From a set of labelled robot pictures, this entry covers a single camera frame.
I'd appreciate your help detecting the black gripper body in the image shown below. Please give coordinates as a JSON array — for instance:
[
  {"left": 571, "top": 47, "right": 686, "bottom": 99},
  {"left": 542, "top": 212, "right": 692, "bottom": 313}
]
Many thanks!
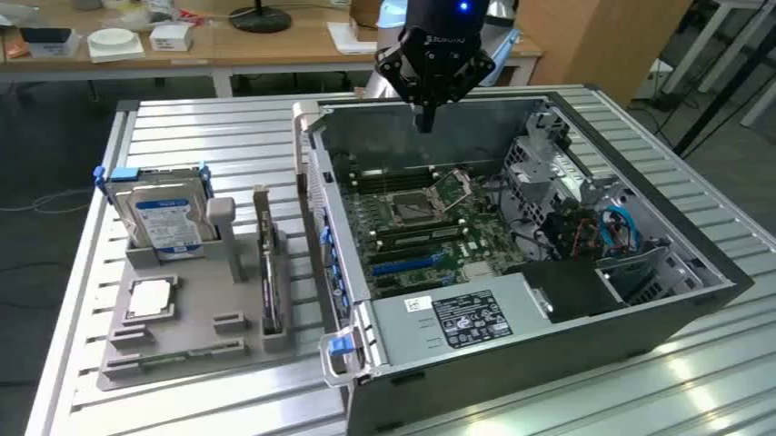
[{"left": 396, "top": 0, "right": 490, "bottom": 106}]

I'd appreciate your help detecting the green graphics card metal bracket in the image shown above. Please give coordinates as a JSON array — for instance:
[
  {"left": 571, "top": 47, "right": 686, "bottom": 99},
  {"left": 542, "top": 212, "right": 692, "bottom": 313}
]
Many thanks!
[{"left": 251, "top": 183, "right": 287, "bottom": 340}]

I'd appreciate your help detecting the flat white box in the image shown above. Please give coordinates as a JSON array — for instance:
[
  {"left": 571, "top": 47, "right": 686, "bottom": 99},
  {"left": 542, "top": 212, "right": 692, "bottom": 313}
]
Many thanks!
[{"left": 326, "top": 20, "right": 380, "bottom": 56}]

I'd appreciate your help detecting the brown cardboard box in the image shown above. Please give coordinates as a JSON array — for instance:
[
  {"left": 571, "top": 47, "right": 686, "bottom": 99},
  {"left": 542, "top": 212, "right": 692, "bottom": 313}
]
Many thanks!
[{"left": 350, "top": 0, "right": 390, "bottom": 31}]

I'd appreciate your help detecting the wooden cabinet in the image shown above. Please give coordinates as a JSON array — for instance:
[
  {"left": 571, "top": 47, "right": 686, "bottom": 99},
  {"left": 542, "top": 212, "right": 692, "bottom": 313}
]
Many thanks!
[{"left": 518, "top": 0, "right": 693, "bottom": 109}]

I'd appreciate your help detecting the wooden desk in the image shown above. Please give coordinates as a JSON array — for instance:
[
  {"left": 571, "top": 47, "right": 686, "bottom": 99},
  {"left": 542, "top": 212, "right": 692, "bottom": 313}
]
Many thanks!
[{"left": 0, "top": 0, "right": 546, "bottom": 87}]

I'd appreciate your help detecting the metal socket cover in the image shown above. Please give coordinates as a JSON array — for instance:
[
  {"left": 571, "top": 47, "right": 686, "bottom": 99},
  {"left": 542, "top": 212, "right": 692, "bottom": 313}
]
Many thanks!
[{"left": 430, "top": 166, "right": 479, "bottom": 202}]

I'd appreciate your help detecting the black lamp base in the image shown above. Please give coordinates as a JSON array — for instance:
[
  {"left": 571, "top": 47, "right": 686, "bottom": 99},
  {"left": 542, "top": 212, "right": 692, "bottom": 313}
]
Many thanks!
[{"left": 228, "top": 0, "right": 294, "bottom": 34}]

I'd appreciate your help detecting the silver perforated drive cage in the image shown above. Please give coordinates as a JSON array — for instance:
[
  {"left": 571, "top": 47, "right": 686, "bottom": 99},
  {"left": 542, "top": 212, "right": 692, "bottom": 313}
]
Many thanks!
[{"left": 501, "top": 108, "right": 609, "bottom": 238}]

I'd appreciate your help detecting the metal CPU socket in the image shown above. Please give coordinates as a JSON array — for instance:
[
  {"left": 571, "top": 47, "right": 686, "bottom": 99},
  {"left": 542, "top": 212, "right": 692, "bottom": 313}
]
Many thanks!
[{"left": 390, "top": 190, "right": 443, "bottom": 227}]

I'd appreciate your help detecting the green RAM stick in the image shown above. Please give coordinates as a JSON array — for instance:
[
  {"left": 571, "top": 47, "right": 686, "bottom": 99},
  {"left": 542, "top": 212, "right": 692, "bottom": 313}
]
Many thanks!
[
  {"left": 375, "top": 226, "right": 463, "bottom": 249},
  {"left": 137, "top": 347, "right": 241, "bottom": 365}
]

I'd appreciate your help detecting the small white box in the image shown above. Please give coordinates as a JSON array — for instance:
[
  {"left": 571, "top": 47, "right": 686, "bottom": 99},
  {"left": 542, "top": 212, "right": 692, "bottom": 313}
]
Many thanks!
[{"left": 148, "top": 23, "right": 196, "bottom": 53}]

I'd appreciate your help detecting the black pole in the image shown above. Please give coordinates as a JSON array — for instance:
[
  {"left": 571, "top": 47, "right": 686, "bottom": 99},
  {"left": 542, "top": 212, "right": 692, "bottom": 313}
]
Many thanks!
[{"left": 674, "top": 58, "right": 754, "bottom": 159}]

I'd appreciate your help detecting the green motherboard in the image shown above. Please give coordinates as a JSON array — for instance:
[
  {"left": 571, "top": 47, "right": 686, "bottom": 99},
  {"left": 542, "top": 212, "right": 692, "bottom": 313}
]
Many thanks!
[{"left": 338, "top": 154, "right": 529, "bottom": 299}]

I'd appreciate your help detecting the blue expansion slot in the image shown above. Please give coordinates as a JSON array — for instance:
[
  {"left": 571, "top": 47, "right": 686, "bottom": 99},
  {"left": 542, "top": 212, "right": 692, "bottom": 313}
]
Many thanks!
[{"left": 370, "top": 255, "right": 448, "bottom": 277}]

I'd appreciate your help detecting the white box with round lid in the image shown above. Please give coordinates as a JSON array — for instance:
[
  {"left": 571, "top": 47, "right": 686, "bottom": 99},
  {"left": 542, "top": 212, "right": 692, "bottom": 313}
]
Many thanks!
[{"left": 85, "top": 27, "right": 148, "bottom": 64}]

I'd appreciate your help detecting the hard disk in blue carrier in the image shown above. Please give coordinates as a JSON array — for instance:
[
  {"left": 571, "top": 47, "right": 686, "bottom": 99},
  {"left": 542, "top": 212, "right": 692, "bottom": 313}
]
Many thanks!
[{"left": 92, "top": 163, "right": 220, "bottom": 263}]

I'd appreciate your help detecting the grey power supply with label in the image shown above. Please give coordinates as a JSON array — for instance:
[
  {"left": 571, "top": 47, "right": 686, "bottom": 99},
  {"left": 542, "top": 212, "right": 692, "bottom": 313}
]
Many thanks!
[{"left": 368, "top": 272, "right": 559, "bottom": 365}]

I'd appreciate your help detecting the white box with black lid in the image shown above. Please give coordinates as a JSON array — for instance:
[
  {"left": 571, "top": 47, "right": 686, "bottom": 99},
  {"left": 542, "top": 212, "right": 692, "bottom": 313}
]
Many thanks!
[{"left": 20, "top": 26, "right": 82, "bottom": 59}]

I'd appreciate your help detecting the blue case latch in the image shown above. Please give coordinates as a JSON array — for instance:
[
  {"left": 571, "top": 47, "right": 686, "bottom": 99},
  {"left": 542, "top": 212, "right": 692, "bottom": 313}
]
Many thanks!
[{"left": 326, "top": 335, "right": 355, "bottom": 362}]

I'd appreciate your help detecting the grey parts rack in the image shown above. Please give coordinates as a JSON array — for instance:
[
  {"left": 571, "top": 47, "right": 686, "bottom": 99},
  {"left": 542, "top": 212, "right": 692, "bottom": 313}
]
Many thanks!
[{"left": 96, "top": 195, "right": 294, "bottom": 394}]

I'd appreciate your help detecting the silver CPU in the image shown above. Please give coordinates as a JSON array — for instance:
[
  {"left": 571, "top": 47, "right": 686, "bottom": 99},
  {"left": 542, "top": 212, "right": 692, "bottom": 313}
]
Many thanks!
[{"left": 125, "top": 280, "right": 177, "bottom": 317}]

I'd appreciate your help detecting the black open PC case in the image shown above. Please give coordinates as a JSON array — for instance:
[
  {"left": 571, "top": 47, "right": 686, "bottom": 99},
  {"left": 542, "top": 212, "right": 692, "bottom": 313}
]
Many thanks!
[{"left": 292, "top": 90, "right": 756, "bottom": 436}]

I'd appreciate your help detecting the black cable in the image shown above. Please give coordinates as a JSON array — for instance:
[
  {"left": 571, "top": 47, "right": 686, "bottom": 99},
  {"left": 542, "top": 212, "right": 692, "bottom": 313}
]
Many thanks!
[{"left": 503, "top": 216, "right": 570, "bottom": 263}]

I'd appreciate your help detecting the red wire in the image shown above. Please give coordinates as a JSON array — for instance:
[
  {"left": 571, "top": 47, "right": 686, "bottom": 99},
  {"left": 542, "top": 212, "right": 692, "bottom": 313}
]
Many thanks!
[{"left": 577, "top": 217, "right": 609, "bottom": 250}]

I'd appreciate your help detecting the blue wire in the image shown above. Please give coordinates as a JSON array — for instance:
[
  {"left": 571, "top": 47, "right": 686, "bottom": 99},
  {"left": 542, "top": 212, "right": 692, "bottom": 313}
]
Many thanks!
[{"left": 597, "top": 205, "right": 638, "bottom": 247}]

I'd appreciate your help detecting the white table frame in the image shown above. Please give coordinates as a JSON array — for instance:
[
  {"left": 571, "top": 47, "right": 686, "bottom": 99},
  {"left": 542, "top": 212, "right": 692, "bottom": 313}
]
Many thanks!
[{"left": 658, "top": 0, "right": 776, "bottom": 129}]

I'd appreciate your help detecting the grey floor cable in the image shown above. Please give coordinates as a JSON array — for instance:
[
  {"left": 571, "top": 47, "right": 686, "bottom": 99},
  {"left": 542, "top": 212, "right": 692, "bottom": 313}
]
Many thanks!
[{"left": 0, "top": 189, "right": 93, "bottom": 215}]

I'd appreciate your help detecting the grey case handle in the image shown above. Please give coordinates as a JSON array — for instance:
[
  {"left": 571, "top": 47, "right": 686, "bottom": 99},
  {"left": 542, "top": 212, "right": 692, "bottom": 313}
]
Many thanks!
[{"left": 319, "top": 333, "right": 367, "bottom": 389}]

